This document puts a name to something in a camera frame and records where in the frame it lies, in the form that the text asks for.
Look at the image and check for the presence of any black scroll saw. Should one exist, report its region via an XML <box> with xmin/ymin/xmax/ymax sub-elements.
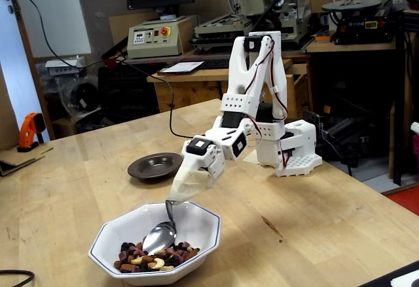
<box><xmin>321</xmin><ymin>0</ymin><xmax>397</xmax><ymax>46</ymax></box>

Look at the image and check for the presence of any orange hand tool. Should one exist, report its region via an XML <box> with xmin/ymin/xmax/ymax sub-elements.
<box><xmin>16</xmin><ymin>112</ymin><xmax>46</xmax><ymax>153</ymax></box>

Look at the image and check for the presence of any clear plastic bag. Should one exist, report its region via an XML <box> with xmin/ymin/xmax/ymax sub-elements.
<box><xmin>54</xmin><ymin>74</ymin><xmax>103</xmax><ymax>123</ymax></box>

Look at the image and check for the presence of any white octagonal bowl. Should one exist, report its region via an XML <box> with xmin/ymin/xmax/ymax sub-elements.
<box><xmin>87</xmin><ymin>201</ymin><xmax>222</xmax><ymax>286</ymax></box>

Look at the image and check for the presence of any black machine under bench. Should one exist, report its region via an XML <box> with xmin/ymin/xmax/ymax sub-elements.
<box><xmin>316</xmin><ymin>116</ymin><xmax>395</xmax><ymax>170</ymax></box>

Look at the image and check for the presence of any black keyboard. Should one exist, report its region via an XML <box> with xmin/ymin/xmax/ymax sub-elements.
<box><xmin>196</xmin><ymin>56</ymin><xmax>232</xmax><ymax>70</ymax></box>

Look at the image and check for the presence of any metal spoon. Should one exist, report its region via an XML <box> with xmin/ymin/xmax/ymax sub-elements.
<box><xmin>142</xmin><ymin>200</ymin><xmax>177</xmax><ymax>256</ymax></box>

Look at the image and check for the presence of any small white device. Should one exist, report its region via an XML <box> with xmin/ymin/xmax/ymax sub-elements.
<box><xmin>45</xmin><ymin>56</ymin><xmax>86</xmax><ymax>77</ymax></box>

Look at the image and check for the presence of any nut and dried fruit mix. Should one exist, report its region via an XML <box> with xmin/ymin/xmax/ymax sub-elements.
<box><xmin>113</xmin><ymin>240</ymin><xmax>200</xmax><ymax>274</ymax></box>

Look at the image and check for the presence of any black looped cable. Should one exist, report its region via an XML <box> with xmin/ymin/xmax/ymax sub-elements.
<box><xmin>0</xmin><ymin>269</ymin><xmax>36</xmax><ymax>287</ymax></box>

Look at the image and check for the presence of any brown round plate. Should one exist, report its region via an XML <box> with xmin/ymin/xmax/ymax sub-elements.
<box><xmin>127</xmin><ymin>152</ymin><xmax>184</xmax><ymax>181</ymax></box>

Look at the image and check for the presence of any black flat board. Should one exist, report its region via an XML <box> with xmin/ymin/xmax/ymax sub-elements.
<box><xmin>358</xmin><ymin>259</ymin><xmax>419</xmax><ymax>287</ymax></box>

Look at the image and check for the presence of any beige control box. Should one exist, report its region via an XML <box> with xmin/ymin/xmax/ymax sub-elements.
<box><xmin>126</xmin><ymin>16</ymin><xmax>192</xmax><ymax>60</ymax></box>

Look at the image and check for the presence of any beige masking tape wrap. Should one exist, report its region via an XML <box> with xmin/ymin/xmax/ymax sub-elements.
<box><xmin>165</xmin><ymin>161</ymin><xmax>215</xmax><ymax>204</ymax></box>

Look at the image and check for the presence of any orange flat box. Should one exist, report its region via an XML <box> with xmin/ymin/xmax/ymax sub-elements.
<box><xmin>314</xmin><ymin>30</ymin><xmax>335</xmax><ymax>43</ymax></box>

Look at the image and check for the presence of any black storage crate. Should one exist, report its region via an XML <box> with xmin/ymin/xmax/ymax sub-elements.
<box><xmin>98</xmin><ymin>66</ymin><xmax>161</xmax><ymax>117</ymax></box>

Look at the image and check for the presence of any red floor mat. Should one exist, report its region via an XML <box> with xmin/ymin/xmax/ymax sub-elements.
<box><xmin>382</xmin><ymin>183</ymin><xmax>419</xmax><ymax>218</ymax></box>

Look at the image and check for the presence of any wooden shelf board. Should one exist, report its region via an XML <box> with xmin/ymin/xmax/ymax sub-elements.
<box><xmin>306</xmin><ymin>39</ymin><xmax>399</xmax><ymax>54</ymax></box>

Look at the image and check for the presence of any white flat item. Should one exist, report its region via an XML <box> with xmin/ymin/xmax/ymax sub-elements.
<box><xmin>390</xmin><ymin>271</ymin><xmax>419</xmax><ymax>287</ymax></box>

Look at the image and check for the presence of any black metal rack post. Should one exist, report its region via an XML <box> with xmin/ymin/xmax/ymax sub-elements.
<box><xmin>392</xmin><ymin>8</ymin><xmax>412</xmax><ymax>186</ymax></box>

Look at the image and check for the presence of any flat cardboard piece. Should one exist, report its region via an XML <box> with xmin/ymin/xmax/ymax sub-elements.
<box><xmin>0</xmin><ymin>145</ymin><xmax>55</xmax><ymax>177</ymax></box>

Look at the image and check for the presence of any wooden door frame post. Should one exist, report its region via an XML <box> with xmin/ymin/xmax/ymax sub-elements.
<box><xmin>6</xmin><ymin>0</ymin><xmax>56</xmax><ymax>141</ymax></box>

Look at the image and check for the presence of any black hanging cable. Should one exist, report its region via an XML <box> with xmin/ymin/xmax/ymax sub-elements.
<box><xmin>0</xmin><ymin>0</ymin><xmax>111</xmax><ymax>69</ymax></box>

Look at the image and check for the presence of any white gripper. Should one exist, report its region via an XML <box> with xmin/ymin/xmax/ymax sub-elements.
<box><xmin>182</xmin><ymin>138</ymin><xmax>227</xmax><ymax>181</ymax></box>

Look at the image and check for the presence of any white board panel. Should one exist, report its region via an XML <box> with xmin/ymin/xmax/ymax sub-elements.
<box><xmin>11</xmin><ymin>0</ymin><xmax>92</xmax><ymax>59</ymax></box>

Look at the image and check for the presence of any wooden desk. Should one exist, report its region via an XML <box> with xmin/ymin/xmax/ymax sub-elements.
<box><xmin>147</xmin><ymin>58</ymin><xmax>294</xmax><ymax>114</ymax></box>

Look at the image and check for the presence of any white sheet on clipboard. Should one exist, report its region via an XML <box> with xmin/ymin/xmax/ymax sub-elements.
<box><xmin>156</xmin><ymin>60</ymin><xmax>206</xmax><ymax>75</ymax></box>

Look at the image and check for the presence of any thin dark cable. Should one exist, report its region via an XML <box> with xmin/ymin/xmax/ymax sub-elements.
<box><xmin>116</xmin><ymin>58</ymin><xmax>197</xmax><ymax>139</ymax></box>

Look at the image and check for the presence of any white five-joint robot arm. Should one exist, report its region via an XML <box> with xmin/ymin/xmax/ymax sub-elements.
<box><xmin>204</xmin><ymin>31</ymin><xmax>323</xmax><ymax>178</ymax></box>

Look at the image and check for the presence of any brown cardboard box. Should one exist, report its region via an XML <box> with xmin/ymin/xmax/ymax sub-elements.
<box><xmin>309</xmin><ymin>0</ymin><xmax>348</xmax><ymax>14</ymax></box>

